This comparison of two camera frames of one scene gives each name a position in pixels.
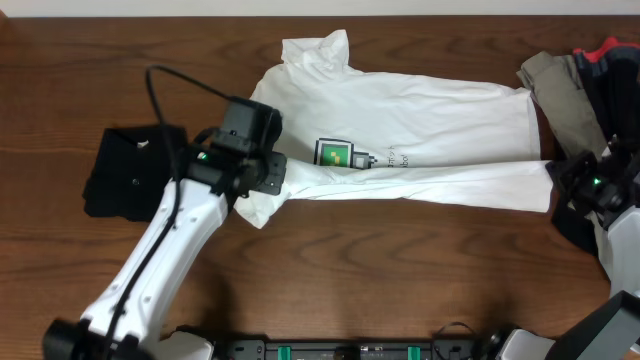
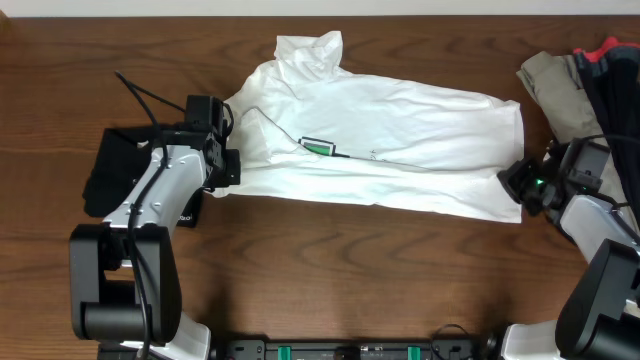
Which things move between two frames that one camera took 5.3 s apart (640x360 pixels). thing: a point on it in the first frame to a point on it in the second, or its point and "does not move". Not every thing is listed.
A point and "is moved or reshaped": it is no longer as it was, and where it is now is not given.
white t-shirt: [350, 133] is moved or reshaped
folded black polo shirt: [133, 170] does not move
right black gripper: [565, 172] to [511, 179]
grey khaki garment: [554, 82] does not move
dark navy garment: [611, 82] does not move
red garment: [609, 44] does not move
